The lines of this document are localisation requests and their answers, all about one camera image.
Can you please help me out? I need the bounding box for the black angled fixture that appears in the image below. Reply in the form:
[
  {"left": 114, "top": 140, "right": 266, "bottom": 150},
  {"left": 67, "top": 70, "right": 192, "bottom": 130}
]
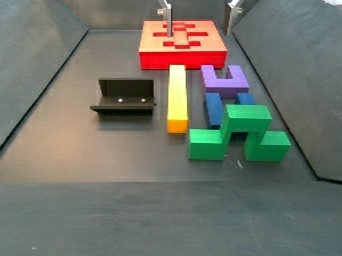
[{"left": 89, "top": 78, "right": 155, "bottom": 113}]

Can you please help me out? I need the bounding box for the green stepped block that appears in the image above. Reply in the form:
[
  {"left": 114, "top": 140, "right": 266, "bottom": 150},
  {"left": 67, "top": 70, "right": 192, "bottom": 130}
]
[{"left": 188, "top": 104, "right": 291, "bottom": 162}]

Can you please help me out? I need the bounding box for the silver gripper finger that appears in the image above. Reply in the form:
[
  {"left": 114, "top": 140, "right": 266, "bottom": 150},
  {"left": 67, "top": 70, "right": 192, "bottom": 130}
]
[
  {"left": 224, "top": 0, "right": 243, "bottom": 34},
  {"left": 158, "top": 0, "right": 172, "bottom": 37}
]

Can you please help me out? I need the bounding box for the purple U-shaped block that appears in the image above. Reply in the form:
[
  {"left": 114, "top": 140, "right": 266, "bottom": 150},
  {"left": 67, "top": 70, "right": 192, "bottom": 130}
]
[{"left": 200, "top": 65, "right": 250, "bottom": 99}]

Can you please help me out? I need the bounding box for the red puzzle board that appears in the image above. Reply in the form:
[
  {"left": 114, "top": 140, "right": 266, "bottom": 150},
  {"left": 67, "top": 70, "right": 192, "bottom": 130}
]
[{"left": 139, "top": 20, "right": 228, "bottom": 70}]

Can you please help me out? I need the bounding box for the yellow long block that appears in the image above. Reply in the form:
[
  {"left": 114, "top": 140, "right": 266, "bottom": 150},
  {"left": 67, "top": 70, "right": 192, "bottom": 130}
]
[{"left": 167, "top": 65, "right": 188, "bottom": 134}]

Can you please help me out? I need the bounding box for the blue U-shaped block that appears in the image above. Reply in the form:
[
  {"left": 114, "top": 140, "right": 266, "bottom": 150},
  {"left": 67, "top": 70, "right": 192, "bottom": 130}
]
[{"left": 203, "top": 93, "right": 255, "bottom": 130}]

